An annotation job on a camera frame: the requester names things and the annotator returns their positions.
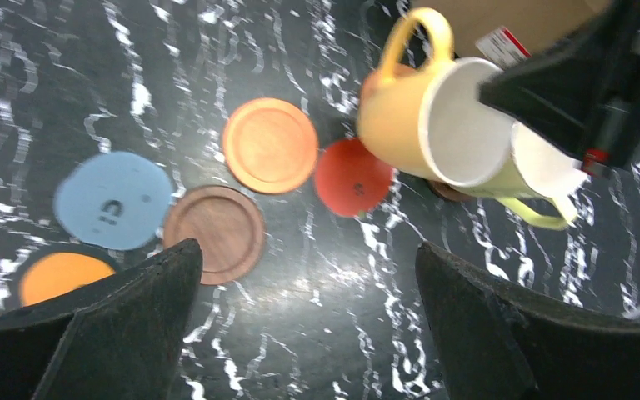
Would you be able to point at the orange smiley coaster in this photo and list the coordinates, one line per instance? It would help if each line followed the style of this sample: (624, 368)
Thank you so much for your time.
(59, 268)

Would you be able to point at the yellow mug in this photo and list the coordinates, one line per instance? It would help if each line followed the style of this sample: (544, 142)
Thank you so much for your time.
(533, 169)

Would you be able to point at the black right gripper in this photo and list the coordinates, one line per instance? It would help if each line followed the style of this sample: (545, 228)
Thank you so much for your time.
(582, 94)

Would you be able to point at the peach mug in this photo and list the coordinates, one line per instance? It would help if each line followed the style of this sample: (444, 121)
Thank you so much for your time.
(431, 124)

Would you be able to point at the orange wooden coaster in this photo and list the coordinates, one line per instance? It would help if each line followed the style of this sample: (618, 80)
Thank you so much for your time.
(270, 146)

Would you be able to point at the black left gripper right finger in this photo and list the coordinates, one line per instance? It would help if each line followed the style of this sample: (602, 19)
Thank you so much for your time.
(496, 339)

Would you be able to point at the blue grey coaster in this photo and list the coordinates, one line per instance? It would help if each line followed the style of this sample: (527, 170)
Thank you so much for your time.
(115, 200)

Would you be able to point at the red coaster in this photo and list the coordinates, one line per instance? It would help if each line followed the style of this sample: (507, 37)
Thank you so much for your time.
(349, 180)

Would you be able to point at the dark walnut coaster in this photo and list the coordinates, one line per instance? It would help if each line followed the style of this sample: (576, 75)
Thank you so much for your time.
(444, 191)

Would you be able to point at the dark brown coaster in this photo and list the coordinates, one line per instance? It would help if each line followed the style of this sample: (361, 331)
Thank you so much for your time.
(228, 226)

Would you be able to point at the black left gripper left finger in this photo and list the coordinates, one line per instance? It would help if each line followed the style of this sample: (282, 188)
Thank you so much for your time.
(117, 338)

